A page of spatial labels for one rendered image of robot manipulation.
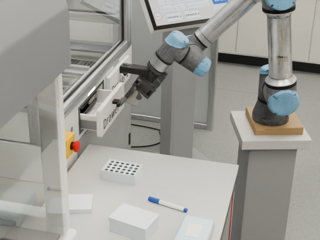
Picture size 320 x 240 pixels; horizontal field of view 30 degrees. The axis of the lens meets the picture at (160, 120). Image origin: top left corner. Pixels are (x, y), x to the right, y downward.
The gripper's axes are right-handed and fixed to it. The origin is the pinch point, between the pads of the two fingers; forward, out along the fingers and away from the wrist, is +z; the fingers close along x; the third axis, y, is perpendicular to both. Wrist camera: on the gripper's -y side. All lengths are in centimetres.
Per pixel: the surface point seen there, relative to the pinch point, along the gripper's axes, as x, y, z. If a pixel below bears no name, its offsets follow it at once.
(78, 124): -15.0, -7.5, 11.4
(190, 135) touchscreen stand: 104, 45, 49
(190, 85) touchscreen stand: 103, 26, 24
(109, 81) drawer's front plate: 17.1, -8.6, 6.7
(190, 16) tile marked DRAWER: 92, 2, -11
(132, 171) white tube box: -31.0, 17.4, 2.6
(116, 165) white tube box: -27.7, 12.3, 7.0
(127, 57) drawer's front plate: 42.3, -9.6, 5.4
